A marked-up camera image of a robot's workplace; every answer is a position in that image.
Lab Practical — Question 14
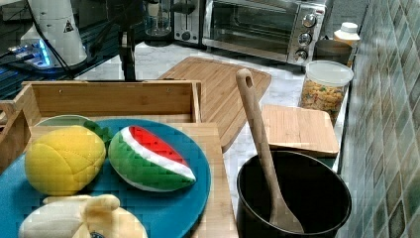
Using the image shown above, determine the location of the bamboo cutting board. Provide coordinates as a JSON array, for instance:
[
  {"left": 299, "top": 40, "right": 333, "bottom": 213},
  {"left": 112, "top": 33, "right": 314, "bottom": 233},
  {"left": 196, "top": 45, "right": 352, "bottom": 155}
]
[{"left": 157, "top": 56, "right": 272, "bottom": 154}]

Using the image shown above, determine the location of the light green bowl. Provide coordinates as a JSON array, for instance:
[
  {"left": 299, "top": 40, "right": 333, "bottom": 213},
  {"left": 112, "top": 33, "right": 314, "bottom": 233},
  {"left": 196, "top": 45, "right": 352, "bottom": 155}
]
[{"left": 37, "top": 115, "right": 88, "bottom": 126}]

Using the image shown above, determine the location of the small wooden caddy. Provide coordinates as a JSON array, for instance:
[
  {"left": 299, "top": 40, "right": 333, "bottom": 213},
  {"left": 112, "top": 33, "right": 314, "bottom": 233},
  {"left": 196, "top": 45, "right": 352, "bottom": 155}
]
[{"left": 0, "top": 100, "right": 31, "bottom": 173}]

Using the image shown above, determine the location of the blue plate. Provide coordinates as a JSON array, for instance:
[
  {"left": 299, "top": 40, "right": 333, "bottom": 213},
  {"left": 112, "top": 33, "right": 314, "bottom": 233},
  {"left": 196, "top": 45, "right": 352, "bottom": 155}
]
[{"left": 0, "top": 119, "right": 211, "bottom": 238}]

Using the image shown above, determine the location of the silver two-slot toaster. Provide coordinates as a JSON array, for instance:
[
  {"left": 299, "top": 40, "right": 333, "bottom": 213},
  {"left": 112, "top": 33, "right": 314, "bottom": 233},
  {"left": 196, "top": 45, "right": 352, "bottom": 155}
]
[{"left": 171, "top": 0, "right": 205, "bottom": 46}]

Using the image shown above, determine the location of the plush yellow lemon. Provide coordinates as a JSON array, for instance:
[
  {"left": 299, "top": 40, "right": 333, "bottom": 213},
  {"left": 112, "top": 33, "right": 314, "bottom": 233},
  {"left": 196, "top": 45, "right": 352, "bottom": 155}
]
[{"left": 25, "top": 126, "right": 106, "bottom": 196}]

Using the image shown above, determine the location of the stainless steel toaster oven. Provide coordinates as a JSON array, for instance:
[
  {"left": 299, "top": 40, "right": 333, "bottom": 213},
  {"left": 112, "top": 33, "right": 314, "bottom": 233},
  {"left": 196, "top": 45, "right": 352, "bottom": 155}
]
[{"left": 202, "top": 0, "right": 334, "bottom": 65}]

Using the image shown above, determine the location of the clear cereal jar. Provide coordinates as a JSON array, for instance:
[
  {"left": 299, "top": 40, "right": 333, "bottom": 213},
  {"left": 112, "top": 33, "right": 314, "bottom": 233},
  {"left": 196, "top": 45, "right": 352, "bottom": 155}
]
[{"left": 298, "top": 60, "right": 354, "bottom": 124}]

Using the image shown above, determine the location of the plush banana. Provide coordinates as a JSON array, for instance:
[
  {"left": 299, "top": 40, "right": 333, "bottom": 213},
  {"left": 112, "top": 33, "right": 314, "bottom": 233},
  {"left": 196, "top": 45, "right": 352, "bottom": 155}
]
[{"left": 18, "top": 194, "right": 148, "bottom": 238}]

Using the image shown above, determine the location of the wooden spoon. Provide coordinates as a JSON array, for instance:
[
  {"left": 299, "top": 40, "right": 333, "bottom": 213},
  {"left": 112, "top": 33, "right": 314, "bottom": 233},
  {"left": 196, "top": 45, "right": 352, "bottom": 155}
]
[{"left": 236, "top": 68, "right": 303, "bottom": 233}]

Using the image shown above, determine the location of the black utensil holder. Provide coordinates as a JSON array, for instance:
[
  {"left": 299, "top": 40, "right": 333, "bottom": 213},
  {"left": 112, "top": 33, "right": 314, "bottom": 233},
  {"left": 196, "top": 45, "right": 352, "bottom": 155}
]
[{"left": 237, "top": 151, "right": 352, "bottom": 238}]

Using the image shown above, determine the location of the teal canister with wooden lid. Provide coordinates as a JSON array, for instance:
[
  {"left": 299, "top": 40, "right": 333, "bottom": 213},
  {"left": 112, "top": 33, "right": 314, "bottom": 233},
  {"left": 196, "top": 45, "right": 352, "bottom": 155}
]
[{"left": 262, "top": 104, "right": 339, "bottom": 168}]

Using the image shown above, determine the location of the plush watermelon slice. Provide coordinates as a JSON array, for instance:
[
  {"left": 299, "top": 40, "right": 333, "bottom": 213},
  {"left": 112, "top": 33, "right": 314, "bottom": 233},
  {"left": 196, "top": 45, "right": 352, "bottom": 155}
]
[{"left": 108, "top": 126, "right": 196, "bottom": 192}]

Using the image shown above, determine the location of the bamboo drawer cabinet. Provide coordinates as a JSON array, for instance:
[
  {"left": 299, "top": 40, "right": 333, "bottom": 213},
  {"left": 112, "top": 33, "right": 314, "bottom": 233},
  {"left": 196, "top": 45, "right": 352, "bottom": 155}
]
[{"left": 29, "top": 122, "right": 240, "bottom": 238}]

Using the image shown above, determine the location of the black camera stand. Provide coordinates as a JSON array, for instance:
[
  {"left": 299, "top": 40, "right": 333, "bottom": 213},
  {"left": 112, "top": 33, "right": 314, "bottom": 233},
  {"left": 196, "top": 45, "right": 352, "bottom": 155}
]
[{"left": 106, "top": 0, "right": 143, "bottom": 81}]

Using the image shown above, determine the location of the white-capped bottle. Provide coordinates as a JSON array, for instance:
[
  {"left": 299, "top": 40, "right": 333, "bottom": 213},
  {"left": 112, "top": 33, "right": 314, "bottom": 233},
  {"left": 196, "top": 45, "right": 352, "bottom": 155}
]
[{"left": 333, "top": 22, "right": 361, "bottom": 47}]

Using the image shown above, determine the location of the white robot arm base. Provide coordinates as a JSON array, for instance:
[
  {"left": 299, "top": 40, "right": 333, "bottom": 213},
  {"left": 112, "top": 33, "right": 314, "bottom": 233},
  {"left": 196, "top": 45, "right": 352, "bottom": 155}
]
[{"left": 21, "top": 0, "right": 87, "bottom": 69}]

